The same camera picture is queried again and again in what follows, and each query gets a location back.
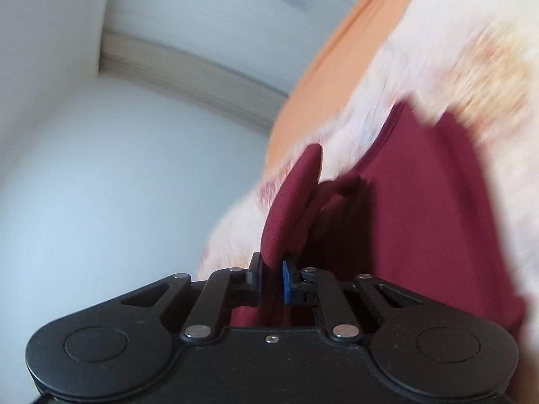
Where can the white sheer curtain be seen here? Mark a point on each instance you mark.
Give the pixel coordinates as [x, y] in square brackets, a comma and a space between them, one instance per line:
[241, 57]

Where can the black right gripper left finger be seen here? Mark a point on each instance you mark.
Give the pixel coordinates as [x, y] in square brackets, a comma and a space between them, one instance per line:
[225, 290]

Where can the orange bed sheet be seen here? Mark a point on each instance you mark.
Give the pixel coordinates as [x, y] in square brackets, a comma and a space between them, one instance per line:
[327, 85]

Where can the floral beige blanket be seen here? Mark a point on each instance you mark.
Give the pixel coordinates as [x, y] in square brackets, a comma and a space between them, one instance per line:
[477, 58]

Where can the maroon knit garment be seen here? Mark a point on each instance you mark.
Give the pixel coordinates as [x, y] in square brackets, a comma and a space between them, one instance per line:
[414, 211]

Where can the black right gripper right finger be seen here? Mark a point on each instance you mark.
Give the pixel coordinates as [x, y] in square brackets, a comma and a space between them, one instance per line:
[319, 290]

